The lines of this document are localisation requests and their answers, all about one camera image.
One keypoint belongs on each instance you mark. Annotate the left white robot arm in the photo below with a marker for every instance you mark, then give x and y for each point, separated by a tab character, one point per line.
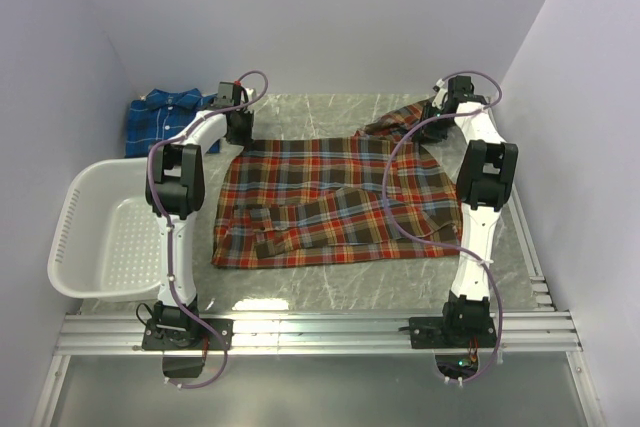
175	190

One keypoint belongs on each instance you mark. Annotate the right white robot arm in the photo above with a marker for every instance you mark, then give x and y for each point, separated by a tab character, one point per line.
472	317

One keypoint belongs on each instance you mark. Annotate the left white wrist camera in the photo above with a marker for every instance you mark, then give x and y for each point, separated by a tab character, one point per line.
246	95

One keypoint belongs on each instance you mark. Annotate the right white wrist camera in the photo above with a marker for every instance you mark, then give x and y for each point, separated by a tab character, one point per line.
441	93

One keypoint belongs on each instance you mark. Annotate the red brown plaid shirt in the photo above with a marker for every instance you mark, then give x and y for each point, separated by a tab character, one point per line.
299	203

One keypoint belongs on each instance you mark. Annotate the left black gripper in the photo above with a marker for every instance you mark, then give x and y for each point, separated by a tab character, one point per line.
246	139

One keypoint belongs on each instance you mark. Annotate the white plastic laundry basket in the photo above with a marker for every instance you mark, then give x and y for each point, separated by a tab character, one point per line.
107	243

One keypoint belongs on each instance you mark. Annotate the aluminium side rail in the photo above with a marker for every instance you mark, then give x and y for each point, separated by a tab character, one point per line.
516	266

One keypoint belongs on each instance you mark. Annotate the aluminium mounting rail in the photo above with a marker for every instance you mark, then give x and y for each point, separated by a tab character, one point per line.
333	333

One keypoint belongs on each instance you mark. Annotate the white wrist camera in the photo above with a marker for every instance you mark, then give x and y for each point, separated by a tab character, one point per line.
246	95
441	93

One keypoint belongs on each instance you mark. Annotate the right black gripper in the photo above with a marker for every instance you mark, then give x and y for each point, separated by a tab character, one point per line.
428	135

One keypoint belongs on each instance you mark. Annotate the folded blue plaid shirt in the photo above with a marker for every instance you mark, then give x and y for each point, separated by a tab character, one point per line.
161	115

